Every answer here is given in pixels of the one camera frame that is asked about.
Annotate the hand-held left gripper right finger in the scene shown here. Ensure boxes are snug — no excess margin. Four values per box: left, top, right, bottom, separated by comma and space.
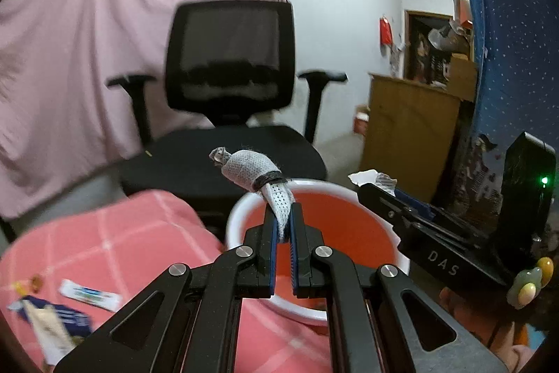
290, 202, 509, 373

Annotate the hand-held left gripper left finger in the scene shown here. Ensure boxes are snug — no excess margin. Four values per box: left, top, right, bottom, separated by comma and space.
55, 202, 280, 373

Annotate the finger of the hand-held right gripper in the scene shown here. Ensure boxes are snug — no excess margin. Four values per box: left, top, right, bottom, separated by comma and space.
395, 188, 495, 245
358, 182, 437, 243

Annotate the white paper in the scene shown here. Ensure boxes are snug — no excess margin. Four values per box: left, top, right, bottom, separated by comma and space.
348, 170, 398, 196

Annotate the red bucket with white rim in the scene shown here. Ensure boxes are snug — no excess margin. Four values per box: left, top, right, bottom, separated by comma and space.
225, 178, 411, 328

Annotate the grey white cloth wad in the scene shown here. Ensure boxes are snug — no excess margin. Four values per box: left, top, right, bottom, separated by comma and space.
209, 146, 292, 240

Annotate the person's right hand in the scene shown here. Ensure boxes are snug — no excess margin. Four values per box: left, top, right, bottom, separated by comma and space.
439, 286, 527, 341

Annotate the wooden cabinet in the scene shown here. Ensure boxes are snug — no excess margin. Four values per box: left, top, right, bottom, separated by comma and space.
362, 71, 464, 203

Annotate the yellow green charm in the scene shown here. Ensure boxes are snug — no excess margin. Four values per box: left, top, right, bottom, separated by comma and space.
507, 256, 554, 308

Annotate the small red white box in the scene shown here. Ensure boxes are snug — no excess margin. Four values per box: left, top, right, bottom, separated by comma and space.
355, 106, 371, 137

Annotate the cardboard box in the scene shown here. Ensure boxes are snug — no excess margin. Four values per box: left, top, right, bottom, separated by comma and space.
445, 54, 479, 103

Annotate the pink checked blanket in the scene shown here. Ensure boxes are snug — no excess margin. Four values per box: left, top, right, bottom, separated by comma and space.
0, 189, 341, 373

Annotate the dark door poster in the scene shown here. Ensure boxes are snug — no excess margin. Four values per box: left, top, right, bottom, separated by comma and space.
404, 9, 455, 87

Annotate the brown hat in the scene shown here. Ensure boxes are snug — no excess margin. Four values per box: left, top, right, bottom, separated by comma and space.
428, 21, 474, 50

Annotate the blue dotted curtain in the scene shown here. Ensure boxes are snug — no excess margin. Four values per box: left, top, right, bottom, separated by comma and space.
452, 0, 559, 225

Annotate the white sachet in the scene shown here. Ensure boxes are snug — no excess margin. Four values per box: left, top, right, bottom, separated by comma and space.
59, 279, 123, 310

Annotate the black mesh office chair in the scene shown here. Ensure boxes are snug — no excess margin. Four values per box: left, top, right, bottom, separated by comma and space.
106, 0, 349, 240

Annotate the blue packet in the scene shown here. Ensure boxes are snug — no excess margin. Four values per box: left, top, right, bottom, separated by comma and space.
6, 296, 94, 341

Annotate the beige paper packet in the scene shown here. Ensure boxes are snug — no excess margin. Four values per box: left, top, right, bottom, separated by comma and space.
30, 307, 75, 367

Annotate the small orange candy wrapper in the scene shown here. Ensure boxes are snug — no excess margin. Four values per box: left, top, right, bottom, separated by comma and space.
15, 276, 46, 294

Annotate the hanging pink sheet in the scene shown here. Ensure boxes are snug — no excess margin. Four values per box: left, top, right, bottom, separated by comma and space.
0, 0, 289, 221

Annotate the red hanging wall ornament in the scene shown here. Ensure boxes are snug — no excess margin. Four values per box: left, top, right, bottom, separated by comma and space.
379, 17, 394, 47

